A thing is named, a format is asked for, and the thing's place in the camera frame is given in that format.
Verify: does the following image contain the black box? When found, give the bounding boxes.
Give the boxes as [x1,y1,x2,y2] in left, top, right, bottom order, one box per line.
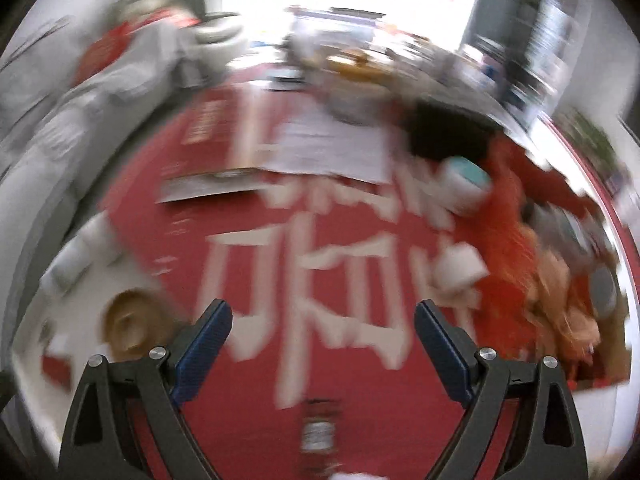
[409,101,502,162]

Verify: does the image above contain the grey tray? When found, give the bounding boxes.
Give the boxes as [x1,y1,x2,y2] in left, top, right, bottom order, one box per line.
[0,157,176,391]

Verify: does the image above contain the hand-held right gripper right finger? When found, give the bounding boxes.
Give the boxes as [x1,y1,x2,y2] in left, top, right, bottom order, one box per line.
[414,299,589,480]

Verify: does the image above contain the white curved pillow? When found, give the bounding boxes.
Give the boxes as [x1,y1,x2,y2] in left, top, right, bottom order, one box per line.
[191,11,247,77]

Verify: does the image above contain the white toilet paper roll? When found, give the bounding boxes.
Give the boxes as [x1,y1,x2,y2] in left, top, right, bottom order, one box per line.
[434,241,490,295]

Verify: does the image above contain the white duvet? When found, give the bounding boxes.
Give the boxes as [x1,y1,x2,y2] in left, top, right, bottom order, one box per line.
[0,20,241,241]

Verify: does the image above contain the white jar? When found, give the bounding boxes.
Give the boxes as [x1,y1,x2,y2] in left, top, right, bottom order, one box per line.
[439,155,494,212]

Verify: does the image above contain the orange cardboard box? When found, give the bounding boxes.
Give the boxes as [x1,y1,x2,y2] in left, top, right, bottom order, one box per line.
[467,132,632,393]

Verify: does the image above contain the dark booklet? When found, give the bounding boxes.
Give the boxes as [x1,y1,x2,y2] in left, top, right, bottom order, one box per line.
[156,164,267,206]

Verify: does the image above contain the white paper sheet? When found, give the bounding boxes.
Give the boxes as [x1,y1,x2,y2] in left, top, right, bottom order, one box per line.
[264,109,397,184]

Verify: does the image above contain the cardboard tube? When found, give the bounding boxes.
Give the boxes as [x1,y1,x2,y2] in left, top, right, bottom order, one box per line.
[532,252,602,353]

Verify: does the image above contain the small dark brown box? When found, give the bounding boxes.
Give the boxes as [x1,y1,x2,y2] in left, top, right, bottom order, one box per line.
[299,399,342,463]

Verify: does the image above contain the clear plastic box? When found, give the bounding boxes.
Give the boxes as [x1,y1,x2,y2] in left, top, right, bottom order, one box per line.
[531,204,609,267]

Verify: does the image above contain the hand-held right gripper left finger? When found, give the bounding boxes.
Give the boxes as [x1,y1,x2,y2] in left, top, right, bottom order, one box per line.
[59,298,234,480]

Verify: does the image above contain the reddish brown block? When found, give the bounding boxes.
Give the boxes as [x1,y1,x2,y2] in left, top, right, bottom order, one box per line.
[41,354,72,387]

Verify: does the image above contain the green potted plants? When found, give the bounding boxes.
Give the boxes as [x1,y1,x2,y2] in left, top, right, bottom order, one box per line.
[559,109,618,173]

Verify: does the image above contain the round wooden disc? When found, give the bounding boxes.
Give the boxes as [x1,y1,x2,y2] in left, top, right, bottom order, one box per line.
[102,287,174,362]

